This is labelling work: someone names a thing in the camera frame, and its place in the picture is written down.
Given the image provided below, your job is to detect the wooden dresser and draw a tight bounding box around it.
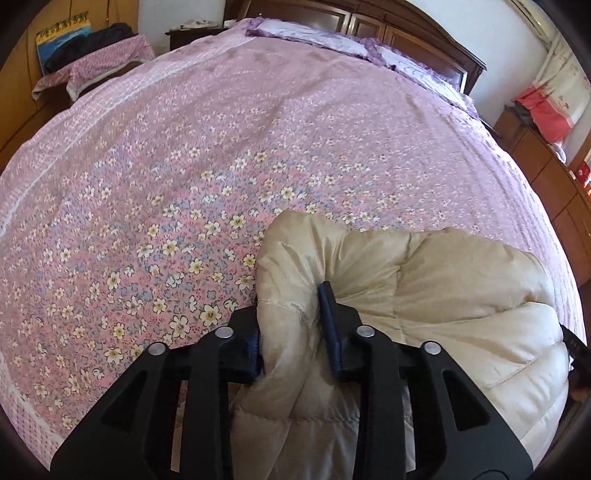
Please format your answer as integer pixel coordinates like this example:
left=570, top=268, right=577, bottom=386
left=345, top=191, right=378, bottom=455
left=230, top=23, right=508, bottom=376
left=492, top=106, right=591, bottom=287

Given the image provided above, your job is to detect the white air conditioner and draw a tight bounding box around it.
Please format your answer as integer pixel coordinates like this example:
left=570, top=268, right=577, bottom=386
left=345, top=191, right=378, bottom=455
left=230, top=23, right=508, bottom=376
left=510, top=0, right=560, bottom=41

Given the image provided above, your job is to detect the dark wooden nightstand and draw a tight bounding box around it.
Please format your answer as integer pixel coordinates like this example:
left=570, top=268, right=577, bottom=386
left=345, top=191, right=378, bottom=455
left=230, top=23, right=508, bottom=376
left=167, top=18, right=229, bottom=51

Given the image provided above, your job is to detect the pink floral cloth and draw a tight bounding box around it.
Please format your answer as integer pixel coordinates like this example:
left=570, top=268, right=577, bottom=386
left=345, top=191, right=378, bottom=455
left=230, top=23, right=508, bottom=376
left=31, top=34, right=155, bottom=102

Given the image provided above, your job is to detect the purple frilled white pillow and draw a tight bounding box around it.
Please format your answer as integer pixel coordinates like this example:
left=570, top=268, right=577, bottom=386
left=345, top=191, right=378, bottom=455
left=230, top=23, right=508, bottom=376
left=374, top=44, right=478, bottom=116
left=247, top=17, right=376, bottom=58

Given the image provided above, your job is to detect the dark clothes pile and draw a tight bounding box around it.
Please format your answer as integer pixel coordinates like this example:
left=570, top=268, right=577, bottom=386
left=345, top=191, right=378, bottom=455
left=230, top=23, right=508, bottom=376
left=44, top=23, right=139, bottom=75

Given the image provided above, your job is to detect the blue and yellow picture book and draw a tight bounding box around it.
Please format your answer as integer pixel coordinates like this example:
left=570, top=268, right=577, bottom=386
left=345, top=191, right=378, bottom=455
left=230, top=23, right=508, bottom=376
left=36, top=11, right=93, bottom=77

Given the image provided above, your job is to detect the dark wooden headboard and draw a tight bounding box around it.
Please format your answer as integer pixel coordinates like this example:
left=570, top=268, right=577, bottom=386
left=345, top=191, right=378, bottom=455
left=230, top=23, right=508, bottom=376
left=224, top=0, right=488, bottom=95

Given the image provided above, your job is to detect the pink floral bedspread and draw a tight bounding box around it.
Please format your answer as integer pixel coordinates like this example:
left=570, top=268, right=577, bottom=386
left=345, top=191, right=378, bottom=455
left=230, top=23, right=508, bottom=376
left=0, top=17, right=587, bottom=444

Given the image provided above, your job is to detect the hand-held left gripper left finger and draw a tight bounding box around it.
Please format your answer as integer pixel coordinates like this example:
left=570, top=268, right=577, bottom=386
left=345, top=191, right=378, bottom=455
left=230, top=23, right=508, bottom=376
left=50, top=307, right=264, bottom=480

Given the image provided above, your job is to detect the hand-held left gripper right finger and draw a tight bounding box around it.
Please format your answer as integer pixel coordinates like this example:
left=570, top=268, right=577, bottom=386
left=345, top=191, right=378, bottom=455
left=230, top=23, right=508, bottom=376
left=318, top=281, right=534, bottom=480

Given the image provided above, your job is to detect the beige quilted down jacket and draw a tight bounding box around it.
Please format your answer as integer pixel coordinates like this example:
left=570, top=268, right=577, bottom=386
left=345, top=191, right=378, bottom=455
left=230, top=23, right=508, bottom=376
left=228, top=210, right=571, bottom=480

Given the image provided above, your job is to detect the red and pink hanging cloth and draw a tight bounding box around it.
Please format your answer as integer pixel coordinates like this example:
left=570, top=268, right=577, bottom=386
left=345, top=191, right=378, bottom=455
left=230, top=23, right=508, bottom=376
left=512, top=41, right=591, bottom=144

